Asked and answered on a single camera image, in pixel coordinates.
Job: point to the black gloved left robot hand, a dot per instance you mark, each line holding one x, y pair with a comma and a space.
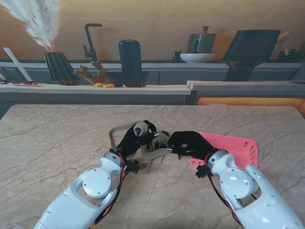
133, 142

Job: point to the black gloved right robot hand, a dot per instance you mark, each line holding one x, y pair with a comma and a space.
193, 143

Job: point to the beige woven belt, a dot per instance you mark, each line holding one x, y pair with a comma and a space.
141, 128

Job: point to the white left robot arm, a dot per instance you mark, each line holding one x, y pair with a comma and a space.
90, 195

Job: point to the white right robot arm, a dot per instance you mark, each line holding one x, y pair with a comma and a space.
250, 190

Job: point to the pink plastic mesh basket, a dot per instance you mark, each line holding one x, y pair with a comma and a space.
238, 145

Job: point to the orange fruits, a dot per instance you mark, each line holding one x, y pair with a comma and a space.
107, 85

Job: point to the grey stone counter top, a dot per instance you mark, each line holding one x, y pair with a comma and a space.
238, 85

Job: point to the tall dark cylindrical canister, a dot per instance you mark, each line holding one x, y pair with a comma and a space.
130, 62

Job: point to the light wood counter top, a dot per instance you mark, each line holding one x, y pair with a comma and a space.
71, 89

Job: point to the white ceramic bowl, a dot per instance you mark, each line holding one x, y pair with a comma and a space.
197, 57

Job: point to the small black stand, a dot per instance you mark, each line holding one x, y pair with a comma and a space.
177, 57

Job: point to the grey pot with lid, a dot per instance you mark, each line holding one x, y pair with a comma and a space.
201, 41

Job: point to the dark ribbed vase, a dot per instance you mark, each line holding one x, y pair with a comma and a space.
60, 69

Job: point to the black kitchen faucet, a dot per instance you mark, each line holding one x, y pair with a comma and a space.
90, 43

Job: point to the dark range hood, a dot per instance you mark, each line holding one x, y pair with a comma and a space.
250, 50

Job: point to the plate with red food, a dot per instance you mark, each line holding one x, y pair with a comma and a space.
26, 83

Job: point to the dark utensil holder with spoons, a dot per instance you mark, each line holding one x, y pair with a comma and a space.
289, 56

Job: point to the white leaning board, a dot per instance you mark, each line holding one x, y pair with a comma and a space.
16, 63

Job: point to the white pampas grass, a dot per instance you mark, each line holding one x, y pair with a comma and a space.
40, 23

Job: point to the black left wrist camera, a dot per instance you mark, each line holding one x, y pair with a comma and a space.
132, 167

